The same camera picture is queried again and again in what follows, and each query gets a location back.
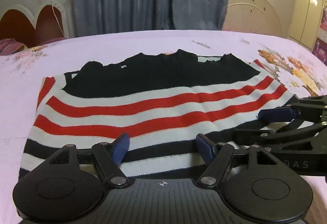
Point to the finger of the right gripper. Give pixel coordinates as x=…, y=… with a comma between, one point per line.
x=282, y=114

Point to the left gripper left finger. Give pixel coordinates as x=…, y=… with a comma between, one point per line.
x=108, y=157

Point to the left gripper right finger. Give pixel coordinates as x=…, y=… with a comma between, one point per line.
x=217, y=158

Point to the striped knit sweater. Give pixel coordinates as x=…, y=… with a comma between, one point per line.
x=162, y=102

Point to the cream round headboard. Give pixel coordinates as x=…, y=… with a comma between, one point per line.
x=252, y=16

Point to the floral pink bed sheet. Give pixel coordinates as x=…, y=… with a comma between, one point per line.
x=22, y=74

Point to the magenta pillow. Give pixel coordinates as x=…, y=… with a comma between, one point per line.
x=10, y=46

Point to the red white heart headboard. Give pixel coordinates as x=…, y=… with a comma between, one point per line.
x=47, y=25

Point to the pink flower wall poster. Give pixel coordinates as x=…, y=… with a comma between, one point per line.
x=320, y=46

